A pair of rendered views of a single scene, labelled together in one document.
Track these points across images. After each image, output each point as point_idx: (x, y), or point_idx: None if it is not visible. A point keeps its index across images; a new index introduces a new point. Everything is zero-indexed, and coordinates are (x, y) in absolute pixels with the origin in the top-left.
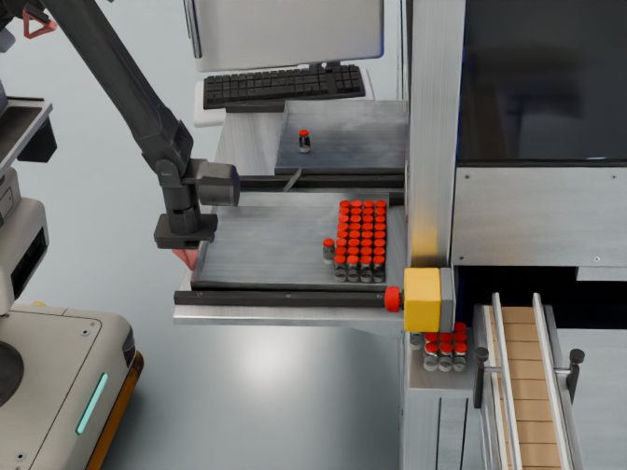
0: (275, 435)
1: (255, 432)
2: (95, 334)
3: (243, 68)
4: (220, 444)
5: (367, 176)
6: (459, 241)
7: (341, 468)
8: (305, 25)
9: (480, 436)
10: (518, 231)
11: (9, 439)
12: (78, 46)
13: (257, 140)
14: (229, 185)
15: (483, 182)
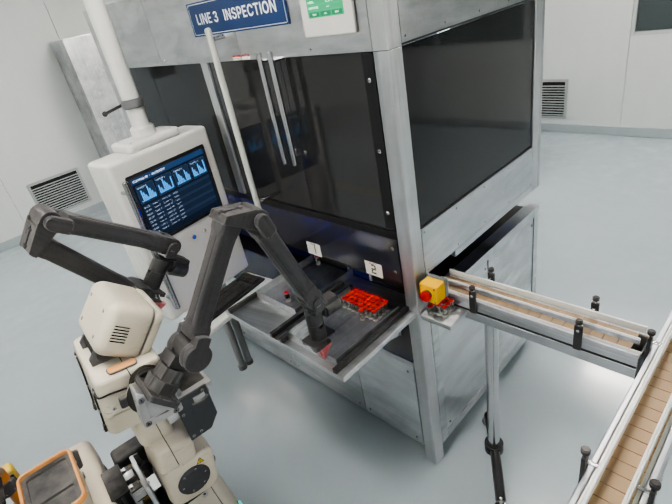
0: (319, 465)
1: (310, 473)
2: (211, 490)
3: None
4: (302, 491)
5: (330, 289)
6: (426, 261)
7: (360, 449)
8: None
9: (484, 321)
10: (439, 246)
11: None
12: (279, 258)
13: (263, 311)
14: (336, 298)
15: (428, 231)
